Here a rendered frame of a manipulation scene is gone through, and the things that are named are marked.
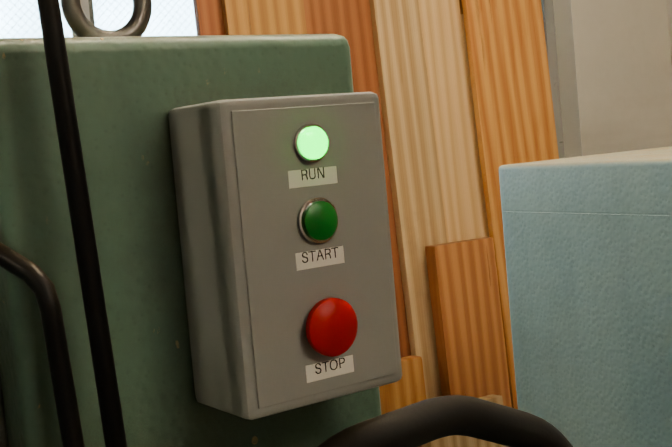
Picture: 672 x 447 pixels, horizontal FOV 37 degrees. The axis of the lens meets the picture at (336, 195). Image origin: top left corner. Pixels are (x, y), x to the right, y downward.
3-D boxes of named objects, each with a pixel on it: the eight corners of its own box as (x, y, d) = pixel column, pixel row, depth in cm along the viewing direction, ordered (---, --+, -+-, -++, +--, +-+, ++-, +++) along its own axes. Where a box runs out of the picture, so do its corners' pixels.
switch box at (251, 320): (193, 403, 55) (164, 108, 54) (342, 367, 60) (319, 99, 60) (249, 423, 50) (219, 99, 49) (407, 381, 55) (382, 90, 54)
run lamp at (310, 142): (295, 164, 51) (291, 124, 51) (327, 160, 52) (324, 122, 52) (302, 163, 51) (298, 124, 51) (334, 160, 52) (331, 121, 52)
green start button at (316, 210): (299, 246, 51) (295, 199, 51) (338, 240, 53) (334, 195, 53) (306, 247, 51) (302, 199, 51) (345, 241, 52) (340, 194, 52)
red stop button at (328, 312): (304, 360, 51) (299, 302, 51) (352, 349, 53) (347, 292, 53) (316, 362, 51) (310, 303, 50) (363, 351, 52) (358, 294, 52)
